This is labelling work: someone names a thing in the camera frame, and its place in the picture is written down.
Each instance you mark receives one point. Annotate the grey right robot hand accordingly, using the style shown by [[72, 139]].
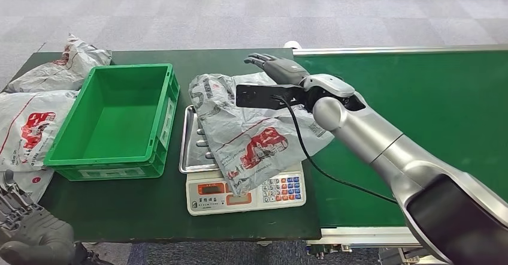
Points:
[[283, 70]]

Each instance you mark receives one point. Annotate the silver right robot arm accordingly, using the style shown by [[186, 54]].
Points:
[[381, 140]]

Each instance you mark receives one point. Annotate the flat white red-print mailer package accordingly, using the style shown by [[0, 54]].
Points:
[[27, 130]]

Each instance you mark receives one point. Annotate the white electronic scale body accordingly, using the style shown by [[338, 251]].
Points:
[[206, 199]]

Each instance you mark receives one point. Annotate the aluminium conveyor frame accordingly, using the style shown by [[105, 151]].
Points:
[[397, 49]]

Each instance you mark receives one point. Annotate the white mailer with red dot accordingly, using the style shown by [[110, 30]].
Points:
[[33, 179]]

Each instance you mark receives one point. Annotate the green plastic basket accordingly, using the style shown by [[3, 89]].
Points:
[[119, 122]]

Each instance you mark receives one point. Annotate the white round conveyor end cap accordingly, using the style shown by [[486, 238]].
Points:
[[293, 44]]

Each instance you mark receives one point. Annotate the green conveyor belt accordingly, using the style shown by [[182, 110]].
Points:
[[436, 96]]

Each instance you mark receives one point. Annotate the grey poly mailer package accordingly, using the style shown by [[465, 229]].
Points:
[[246, 136]]

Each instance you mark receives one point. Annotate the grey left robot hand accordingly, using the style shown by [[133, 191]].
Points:
[[35, 235]]

